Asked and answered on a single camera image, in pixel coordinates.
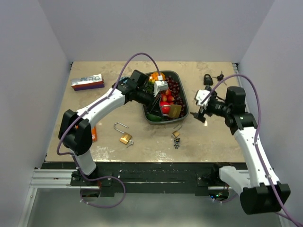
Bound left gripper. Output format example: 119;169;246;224
135;88;164;118

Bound large brass padlock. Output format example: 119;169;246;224
163;105;182;119

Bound small brass padlock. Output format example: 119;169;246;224
172;124;183;138

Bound black Kaijing padlock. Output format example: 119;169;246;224
203;74;214;86

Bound small key with ring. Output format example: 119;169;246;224
127;140;134;148

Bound black head keys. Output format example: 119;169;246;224
212;71;227;85

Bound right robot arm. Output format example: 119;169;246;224
193;86;291;215

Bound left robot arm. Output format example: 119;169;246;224
58;70;168;185

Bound green lime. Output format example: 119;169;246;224
146;113;163;122

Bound grey fruit tray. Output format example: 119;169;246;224
143;70;189;125

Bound right red apple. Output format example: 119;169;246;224
160;102;171;114

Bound strawberry pile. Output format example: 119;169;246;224
161;89;175;103

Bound purple grape bunch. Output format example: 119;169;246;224
165;76;187;120

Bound orange pineapple toy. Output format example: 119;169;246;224
149;72;159;84

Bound orange razor package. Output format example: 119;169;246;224
91;126;98;142

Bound purple white toothpaste box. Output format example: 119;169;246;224
71;74;105;91

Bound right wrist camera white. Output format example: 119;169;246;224
194;90;211;108

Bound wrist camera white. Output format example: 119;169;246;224
194;90;211;108
153;75;169;97

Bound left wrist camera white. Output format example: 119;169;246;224
153;75;169;97

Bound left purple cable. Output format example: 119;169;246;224
56;52;164;209

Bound purple cable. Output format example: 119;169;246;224
56;52;164;209
202;74;303;227

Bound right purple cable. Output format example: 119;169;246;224
202;74;303;227

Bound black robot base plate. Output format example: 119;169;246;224
70;161;240;197

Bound aluminium frame rail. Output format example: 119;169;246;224
18;169;98;227

